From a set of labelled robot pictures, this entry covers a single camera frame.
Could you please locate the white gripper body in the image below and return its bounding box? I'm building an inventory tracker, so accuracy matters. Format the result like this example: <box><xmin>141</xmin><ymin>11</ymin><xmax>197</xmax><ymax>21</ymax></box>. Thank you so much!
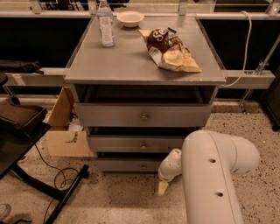
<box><xmin>158</xmin><ymin>149</ymin><xmax>182</xmax><ymax>182</ymax></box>

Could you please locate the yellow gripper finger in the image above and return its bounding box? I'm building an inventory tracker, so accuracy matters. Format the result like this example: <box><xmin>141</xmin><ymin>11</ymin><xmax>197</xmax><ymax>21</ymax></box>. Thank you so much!
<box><xmin>157</xmin><ymin>181</ymin><xmax>169</xmax><ymax>196</ymax></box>

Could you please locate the grey bottom drawer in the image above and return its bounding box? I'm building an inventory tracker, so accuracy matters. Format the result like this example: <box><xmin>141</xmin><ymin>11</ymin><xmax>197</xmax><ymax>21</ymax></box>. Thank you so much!
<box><xmin>95</xmin><ymin>159</ymin><xmax>161</xmax><ymax>172</ymax></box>

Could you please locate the grey drawer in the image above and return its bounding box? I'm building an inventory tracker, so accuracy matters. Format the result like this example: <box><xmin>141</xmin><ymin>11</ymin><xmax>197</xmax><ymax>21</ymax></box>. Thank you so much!
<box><xmin>74</xmin><ymin>103</ymin><xmax>213</xmax><ymax>128</ymax></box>
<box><xmin>95</xmin><ymin>159</ymin><xmax>161</xmax><ymax>172</ymax></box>
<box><xmin>87</xmin><ymin>135</ymin><xmax>183</xmax><ymax>153</ymax></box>

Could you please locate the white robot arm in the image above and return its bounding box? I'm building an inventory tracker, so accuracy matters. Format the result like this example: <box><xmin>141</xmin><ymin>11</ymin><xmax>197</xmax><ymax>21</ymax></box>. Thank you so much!
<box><xmin>157</xmin><ymin>130</ymin><xmax>260</xmax><ymax>224</ymax></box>

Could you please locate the grey middle drawer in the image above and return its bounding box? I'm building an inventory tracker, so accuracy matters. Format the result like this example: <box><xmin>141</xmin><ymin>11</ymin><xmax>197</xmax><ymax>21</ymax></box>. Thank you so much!
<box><xmin>87</xmin><ymin>135</ymin><xmax>183</xmax><ymax>153</ymax></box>

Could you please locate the grey drawer cabinet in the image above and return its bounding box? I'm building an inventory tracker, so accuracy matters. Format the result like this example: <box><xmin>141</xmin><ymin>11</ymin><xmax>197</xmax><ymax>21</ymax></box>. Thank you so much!
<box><xmin>65</xmin><ymin>17</ymin><xmax>225</xmax><ymax>161</ymax></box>

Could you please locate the grey top drawer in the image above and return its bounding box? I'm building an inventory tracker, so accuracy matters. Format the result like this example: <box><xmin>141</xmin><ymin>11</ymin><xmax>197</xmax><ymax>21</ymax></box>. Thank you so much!
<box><xmin>74</xmin><ymin>103</ymin><xmax>213</xmax><ymax>128</ymax></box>

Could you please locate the cardboard box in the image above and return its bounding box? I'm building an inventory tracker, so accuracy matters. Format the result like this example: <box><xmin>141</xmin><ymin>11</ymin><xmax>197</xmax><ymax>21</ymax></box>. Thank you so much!
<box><xmin>45</xmin><ymin>87</ymin><xmax>94</xmax><ymax>157</ymax></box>

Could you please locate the yellow brown chip bag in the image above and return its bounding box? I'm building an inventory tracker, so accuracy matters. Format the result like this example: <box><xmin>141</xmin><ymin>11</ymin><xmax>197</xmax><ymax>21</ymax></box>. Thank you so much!
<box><xmin>139</xmin><ymin>28</ymin><xmax>202</xmax><ymax>73</ymax></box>

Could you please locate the black stand with tray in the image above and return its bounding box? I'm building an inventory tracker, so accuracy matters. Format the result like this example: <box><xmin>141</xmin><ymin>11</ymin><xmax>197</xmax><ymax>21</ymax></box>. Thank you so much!
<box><xmin>0</xmin><ymin>73</ymin><xmax>88</xmax><ymax>224</ymax></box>

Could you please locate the white paper bowl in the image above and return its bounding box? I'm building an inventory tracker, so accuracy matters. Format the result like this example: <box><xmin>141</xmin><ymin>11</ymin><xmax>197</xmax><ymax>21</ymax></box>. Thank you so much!
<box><xmin>116</xmin><ymin>11</ymin><xmax>144</xmax><ymax>28</ymax></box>

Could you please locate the brown padded seat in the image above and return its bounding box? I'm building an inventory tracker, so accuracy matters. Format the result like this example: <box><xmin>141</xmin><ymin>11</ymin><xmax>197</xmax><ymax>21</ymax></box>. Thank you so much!
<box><xmin>0</xmin><ymin>97</ymin><xmax>47</xmax><ymax>130</ymax></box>

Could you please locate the clear plastic water bottle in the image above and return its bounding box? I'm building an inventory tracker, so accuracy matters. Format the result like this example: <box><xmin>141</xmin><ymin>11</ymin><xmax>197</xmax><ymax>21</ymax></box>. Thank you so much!
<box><xmin>96</xmin><ymin>0</ymin><xmax>115</xmax><ymax>47</ymax></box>

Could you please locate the black floor cable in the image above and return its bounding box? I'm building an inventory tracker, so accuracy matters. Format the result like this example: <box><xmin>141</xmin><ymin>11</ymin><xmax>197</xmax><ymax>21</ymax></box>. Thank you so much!
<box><xmin>34</xmin><ymin>143</ymin><xmax>81</xmax><ymax>224</ymax></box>

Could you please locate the metal rail frame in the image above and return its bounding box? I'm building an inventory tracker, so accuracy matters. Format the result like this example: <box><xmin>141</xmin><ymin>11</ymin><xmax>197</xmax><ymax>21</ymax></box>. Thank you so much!
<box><xmin>0</xmin><ymin>0</ymin><xmax>280</xmax><ymax>113</ymax></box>

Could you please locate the white hanging cable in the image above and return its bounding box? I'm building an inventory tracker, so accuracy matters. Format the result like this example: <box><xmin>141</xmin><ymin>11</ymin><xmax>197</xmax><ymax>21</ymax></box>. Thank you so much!
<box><xmin>220</xmin><ymin>10</ymin><xmax>253</xmax><ymax>88</ymax></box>

